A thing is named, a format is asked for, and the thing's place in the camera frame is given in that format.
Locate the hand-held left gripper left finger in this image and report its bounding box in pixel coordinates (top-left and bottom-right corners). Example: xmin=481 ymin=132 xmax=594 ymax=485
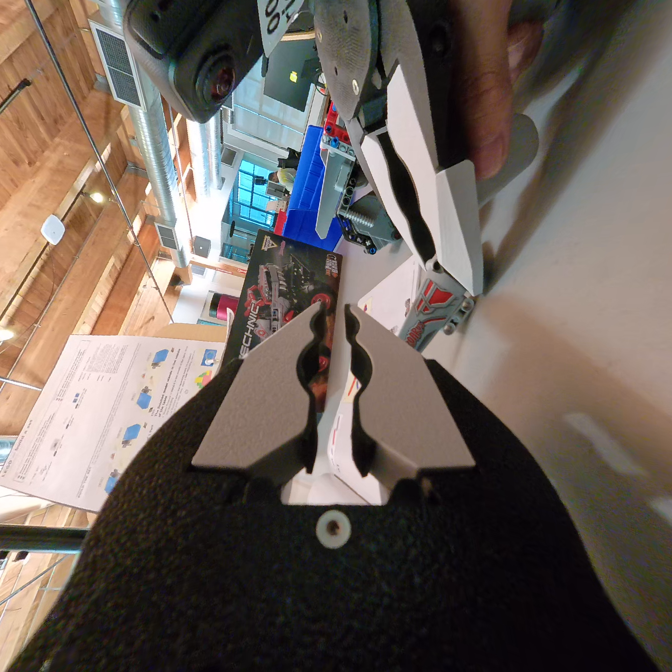
xmin=190 ymin=302 xmax=326 ymax=477

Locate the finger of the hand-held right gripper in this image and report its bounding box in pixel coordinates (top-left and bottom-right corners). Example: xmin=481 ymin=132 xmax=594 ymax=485
xmin=386 ymin=60 xmax=485 ymax=297
xmin=346 ymin=118 xmax=438 ymax=264

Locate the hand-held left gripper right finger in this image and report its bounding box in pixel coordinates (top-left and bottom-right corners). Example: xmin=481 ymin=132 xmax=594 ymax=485
xmin=344 ymin=303 xmax=477 ymax=488

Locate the grey desk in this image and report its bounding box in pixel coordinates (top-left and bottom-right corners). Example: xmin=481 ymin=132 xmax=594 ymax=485
xmin=286 ymin=0 xmax=672 ymax=672

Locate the person's right hand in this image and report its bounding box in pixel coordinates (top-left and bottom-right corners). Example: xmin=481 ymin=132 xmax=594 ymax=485
xmin=451 ymin=0 xmax=546 ymax=183

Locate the dark computer monitor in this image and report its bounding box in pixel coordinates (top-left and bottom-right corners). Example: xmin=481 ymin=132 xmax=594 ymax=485
xmin=262 ymin=37 xmax=318 ymax=112

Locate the blue plastic bin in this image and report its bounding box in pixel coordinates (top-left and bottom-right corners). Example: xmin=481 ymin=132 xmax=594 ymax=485
xmin=273 ymin=125 xmax=371 ymax=254

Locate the building instruction booklet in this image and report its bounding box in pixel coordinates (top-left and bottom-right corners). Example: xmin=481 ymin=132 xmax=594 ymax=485
xmin=286 ymin=256 xmax=423 ymax=506

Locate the brown cardboard board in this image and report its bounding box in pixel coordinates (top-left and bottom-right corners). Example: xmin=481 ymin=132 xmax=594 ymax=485
xmin=157 ymin=321 xmax=232 ymax=344

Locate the maroon water bottle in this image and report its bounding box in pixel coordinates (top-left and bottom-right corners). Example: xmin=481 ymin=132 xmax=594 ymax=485
xmin=207 ymin=292 xmax=241 ymax=322

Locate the black toy set box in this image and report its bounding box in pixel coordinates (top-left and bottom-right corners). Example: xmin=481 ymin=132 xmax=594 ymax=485
xmin=223 ymin=229 xmax=343 ymax=415

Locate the white printed instruction sheet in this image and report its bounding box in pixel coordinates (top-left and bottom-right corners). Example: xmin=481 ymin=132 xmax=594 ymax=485
xmin=0 ymin=334 xmax=228 ymax=512

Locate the white ceiling vent panel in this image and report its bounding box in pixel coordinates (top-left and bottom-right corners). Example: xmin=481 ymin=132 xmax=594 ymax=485
xmin=88 ymin=20 xmax=146 ymax=111

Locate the dark metal pole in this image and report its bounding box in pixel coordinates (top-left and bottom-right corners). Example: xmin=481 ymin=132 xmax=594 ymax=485
xmin=0 ymin=525 xmax=89 ymax=553

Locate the silver air duct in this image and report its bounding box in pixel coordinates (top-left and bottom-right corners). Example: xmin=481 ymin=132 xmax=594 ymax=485
xmin=102 ymin=0 xmax=186 ymax=266

